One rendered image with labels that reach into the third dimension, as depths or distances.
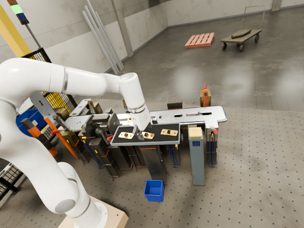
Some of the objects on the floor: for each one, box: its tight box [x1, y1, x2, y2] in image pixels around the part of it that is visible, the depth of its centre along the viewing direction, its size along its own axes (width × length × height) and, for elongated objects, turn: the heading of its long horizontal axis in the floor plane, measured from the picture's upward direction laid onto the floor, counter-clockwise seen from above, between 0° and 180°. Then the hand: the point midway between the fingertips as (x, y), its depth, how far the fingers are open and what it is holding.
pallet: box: [185, 33, 214, 48], centre depth 583 cm, size 130×89×12 cm
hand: (145, 131), depth 82 cm, fingers open, 8 cm apart
